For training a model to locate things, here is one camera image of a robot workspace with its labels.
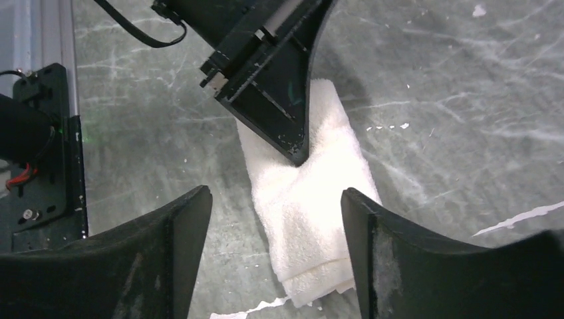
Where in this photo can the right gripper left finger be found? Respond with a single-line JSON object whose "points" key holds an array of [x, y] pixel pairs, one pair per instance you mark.
{"points": [[144, 268]]}

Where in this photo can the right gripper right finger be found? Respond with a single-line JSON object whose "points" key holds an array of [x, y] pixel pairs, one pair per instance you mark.
{"points": [[404, 270]]}

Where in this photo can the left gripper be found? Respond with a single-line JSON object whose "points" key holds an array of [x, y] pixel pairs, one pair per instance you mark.
{"points": [[261, 62]]}

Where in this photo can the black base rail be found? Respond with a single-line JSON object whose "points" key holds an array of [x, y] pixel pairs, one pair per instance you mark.
{"points": [[44, 201]]}

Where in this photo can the cream white towel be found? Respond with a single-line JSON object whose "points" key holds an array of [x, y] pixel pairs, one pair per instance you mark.
{"points": [[300, 207]]}

